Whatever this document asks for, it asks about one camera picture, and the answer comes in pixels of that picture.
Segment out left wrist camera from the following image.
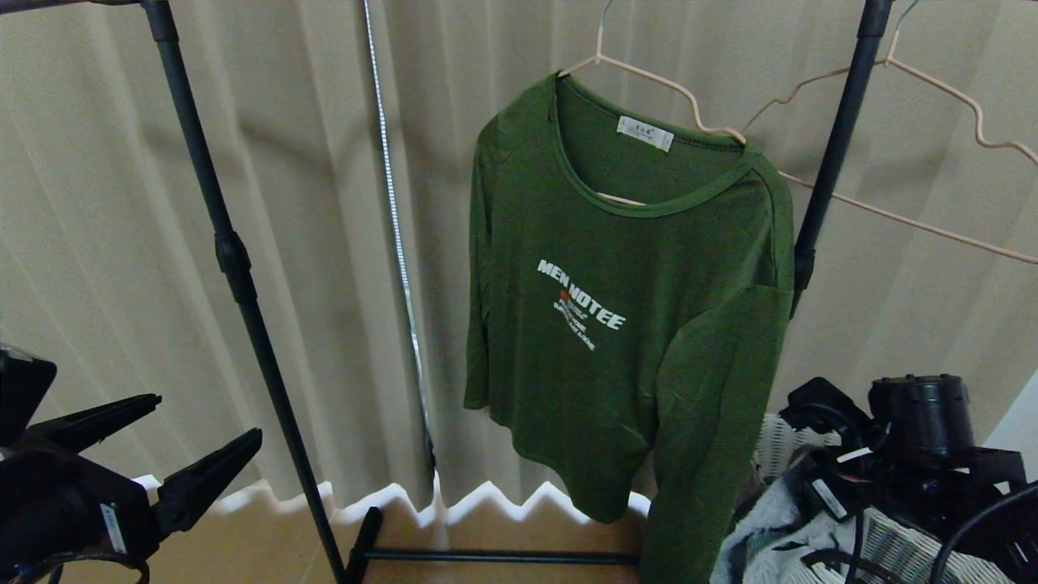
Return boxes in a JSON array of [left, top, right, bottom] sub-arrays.
[[0, 345, 58, 447]]

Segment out pink clothes hanger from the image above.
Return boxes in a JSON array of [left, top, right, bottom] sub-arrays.
[[742, 0, 1038, 266], [558, 0, 747, 206]]

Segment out white laundry basket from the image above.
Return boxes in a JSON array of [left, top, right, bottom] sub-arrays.
[[750, 414, 1014, 584]]

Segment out black clothes rack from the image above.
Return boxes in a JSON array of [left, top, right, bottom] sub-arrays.
[[0, 0, 894, 584]]

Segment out pale grey shorts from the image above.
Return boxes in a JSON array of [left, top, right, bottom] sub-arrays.
[[710, 474, 864, 584]]

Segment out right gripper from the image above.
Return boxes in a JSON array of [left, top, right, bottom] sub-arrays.
[[799, 450, 1027, 528]]

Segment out green long-sleeved shirt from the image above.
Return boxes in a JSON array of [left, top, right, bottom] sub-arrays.
[[464, 71, 797, 584]]

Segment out beige curtain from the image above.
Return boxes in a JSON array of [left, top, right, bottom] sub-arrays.
[[0, 0, 1038, 528]]

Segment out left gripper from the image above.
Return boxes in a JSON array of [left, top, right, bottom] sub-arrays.
[[0, 393, 264, 573]]

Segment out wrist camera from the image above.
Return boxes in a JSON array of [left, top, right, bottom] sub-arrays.
[[0, 345, 58, 447], [780, 377, 873, 443]]

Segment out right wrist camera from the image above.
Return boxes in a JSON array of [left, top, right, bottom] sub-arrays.
[[780, 377, 873, 443]]

